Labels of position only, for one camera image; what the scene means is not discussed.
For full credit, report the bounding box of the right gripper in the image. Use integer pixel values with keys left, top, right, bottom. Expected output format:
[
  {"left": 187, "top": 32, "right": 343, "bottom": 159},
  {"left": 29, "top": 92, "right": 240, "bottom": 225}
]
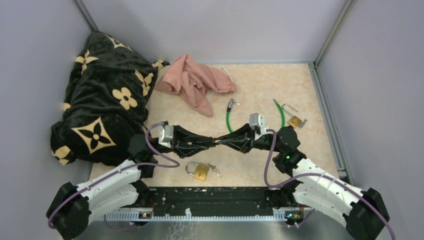
[{"left": 217, "top": 123, "right": 282, "bottom": 154}]

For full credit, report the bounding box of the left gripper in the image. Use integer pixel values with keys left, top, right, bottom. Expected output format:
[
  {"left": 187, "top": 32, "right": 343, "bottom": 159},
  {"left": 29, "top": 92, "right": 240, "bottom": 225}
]
[{"left": 150, "top": 125, "right": 210, "bottom": 159}]

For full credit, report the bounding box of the brass padlock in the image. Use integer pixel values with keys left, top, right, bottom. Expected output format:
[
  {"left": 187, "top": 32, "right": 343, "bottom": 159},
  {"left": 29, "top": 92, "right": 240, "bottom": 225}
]
[
  {"left": 185, "top": 162, "right": 223, "bottom": 181},
  {"left": 281, "top": 103, "right": 308, "bottom": 128}
]

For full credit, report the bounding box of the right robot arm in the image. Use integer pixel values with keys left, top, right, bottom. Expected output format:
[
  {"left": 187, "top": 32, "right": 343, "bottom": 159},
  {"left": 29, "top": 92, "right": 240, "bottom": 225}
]
[{"left": 217, "top": 124, "right": 396, "bottom": 240}]

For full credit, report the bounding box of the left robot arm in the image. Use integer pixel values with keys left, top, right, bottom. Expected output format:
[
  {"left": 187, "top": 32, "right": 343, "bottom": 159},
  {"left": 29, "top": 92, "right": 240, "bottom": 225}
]
[{"left": 46, "top": 122, "right": 216, "bottom": 240}]

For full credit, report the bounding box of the pink cloth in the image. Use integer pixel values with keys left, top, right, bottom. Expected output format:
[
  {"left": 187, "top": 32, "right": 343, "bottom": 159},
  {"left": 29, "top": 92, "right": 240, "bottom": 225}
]
[{"left": 154, "top": 54, "right": 237, "bottom": 117}]

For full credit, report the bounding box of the black floral blanket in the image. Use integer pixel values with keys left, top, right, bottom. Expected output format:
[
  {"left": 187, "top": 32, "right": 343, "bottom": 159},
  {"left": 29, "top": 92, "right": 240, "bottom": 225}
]
[{"left": 50, "top": 31, "right": 168, "bottom": 166}]

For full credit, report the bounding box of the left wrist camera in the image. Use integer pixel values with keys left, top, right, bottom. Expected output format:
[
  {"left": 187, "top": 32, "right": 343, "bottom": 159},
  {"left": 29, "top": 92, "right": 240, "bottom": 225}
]
[{"left": 158, "top": 125, "right": 174, "bottom": 149}]

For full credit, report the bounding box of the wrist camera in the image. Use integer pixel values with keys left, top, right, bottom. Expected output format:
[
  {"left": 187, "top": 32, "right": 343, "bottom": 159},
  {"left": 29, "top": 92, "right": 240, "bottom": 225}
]
[
  {"left": 158, "top": 125, "right": 174, "bottom": 149},
  {"left": 249, "top": 112, "right": 267, "bottom": 135}
]

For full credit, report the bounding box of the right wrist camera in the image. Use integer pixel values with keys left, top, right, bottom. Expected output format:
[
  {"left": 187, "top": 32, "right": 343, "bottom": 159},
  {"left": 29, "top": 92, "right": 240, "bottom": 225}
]
[{"left": 249, "top": 112, "right": 267, "bottom": 135}]

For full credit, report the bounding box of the green cable lock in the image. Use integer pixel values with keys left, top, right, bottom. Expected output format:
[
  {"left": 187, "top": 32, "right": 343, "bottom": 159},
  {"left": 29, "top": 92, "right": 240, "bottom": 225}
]
[{"left": 225, "top": 98, "right": 286, "bottom": 133}]

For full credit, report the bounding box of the brass padlock on cable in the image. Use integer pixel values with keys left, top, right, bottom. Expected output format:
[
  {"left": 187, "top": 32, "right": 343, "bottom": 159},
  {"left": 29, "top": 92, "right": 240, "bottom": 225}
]
[{"left": 281, "top": 103, "right": 308, "bottom": 128}]

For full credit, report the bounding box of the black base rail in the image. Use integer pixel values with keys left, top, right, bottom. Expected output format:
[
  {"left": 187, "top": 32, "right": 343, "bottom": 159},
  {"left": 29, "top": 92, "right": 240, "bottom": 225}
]
[{"left": 132, "top": 186, "right": 300, "bottom": 217}]

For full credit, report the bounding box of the aluminium frame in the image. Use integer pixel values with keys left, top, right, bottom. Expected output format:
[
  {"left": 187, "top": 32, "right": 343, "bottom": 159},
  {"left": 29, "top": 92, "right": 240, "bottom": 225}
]
[{"left": 59, "top": 0, "right": 382, "bottom": 240}]

